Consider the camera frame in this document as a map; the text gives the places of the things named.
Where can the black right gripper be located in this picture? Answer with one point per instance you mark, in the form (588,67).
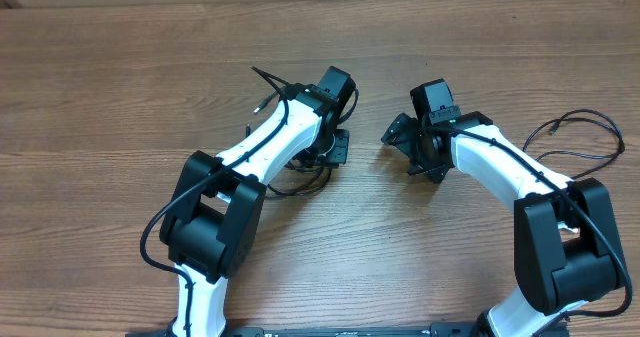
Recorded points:
(401,134)

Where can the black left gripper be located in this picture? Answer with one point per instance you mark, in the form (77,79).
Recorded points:
(340,155)

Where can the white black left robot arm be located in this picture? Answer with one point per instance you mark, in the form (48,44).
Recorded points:
(210,224)

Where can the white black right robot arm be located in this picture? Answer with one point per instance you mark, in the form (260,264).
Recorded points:
(568,258)

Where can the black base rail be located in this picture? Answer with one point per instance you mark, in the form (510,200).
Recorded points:
(439,329)

